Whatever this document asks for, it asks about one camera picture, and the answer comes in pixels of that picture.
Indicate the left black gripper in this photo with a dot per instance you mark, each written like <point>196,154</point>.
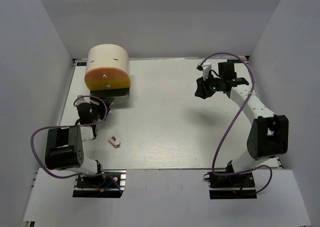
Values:
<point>101,107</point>

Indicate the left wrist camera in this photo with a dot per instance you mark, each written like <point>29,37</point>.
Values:
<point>81,99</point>

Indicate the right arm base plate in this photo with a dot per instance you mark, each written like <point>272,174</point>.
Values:
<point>233,187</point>

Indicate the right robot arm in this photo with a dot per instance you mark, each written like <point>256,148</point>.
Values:
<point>269,133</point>

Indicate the blue logo sticker left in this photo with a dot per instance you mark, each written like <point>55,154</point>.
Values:
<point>81,64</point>

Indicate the cream cylindrical desk organizer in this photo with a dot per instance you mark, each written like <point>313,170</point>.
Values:
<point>107,73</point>

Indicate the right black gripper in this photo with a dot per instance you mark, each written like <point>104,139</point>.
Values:
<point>202,91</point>

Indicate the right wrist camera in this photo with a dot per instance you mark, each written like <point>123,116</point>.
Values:
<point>205,68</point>

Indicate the blue logo sticker right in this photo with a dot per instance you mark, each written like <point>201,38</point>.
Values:
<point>236,61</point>

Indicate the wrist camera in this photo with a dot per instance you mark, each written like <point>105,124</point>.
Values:
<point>81,99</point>
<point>205,68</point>

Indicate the blue logo sticker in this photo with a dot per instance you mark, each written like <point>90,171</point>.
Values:
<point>236,61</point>
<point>81,64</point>

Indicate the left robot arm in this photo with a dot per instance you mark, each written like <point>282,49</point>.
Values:
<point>64,146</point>

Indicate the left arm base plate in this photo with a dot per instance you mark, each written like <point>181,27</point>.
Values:
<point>101,186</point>

